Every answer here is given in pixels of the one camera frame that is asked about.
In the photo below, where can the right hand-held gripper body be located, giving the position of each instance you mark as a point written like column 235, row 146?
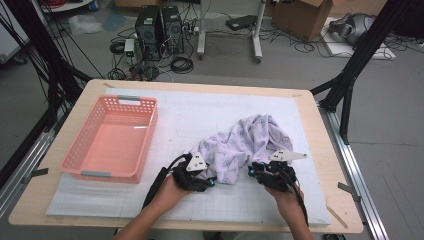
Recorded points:
column 276, row 176

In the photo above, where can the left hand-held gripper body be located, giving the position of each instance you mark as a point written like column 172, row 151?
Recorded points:
column 190, row 181

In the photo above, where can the lavender printed shirt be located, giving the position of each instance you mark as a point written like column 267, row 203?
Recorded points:
column 243, row 140

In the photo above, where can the pink plastic basket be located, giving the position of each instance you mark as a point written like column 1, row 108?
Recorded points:
column 113, row 146

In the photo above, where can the person's left hand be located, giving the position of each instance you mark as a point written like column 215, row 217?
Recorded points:
column 170, row 195

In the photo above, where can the person's right hand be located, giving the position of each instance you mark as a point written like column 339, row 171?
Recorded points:
column 288, row 201

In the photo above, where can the white grid mat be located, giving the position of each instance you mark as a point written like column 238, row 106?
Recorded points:
column 200, row 106

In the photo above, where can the white flat board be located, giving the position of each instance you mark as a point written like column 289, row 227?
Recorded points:
column 340, row 50

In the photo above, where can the black flat device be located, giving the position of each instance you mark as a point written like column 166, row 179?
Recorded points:
column 241, row 22

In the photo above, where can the white metal stand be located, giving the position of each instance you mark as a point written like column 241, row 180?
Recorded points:
column 201, row 33

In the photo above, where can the small white box device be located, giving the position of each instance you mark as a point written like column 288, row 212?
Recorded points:
column 129, row 48

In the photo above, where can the open cardboard box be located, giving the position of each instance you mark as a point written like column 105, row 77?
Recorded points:
column 300, row 20

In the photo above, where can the black computer tower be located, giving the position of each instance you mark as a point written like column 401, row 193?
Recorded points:
column 173, row 30
column 148, row 33

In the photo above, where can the grey rounded device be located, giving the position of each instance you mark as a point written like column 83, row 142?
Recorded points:
column 353, row 28

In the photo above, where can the blue sheet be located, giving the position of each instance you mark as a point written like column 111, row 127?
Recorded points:
column 114, row 20

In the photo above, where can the clear plastic bag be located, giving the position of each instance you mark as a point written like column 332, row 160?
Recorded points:
column 85, row 24

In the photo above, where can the round white table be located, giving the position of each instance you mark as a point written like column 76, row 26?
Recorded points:
column 66, row 6

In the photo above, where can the white cabinet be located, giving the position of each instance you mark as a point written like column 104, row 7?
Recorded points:
column 10, row 43

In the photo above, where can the aluminium rail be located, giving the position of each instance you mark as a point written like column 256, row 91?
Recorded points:
column 31, row 155
column 353, row 166

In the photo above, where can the black metal frame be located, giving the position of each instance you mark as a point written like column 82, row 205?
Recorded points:
column 361, row 50
column 43, row 43

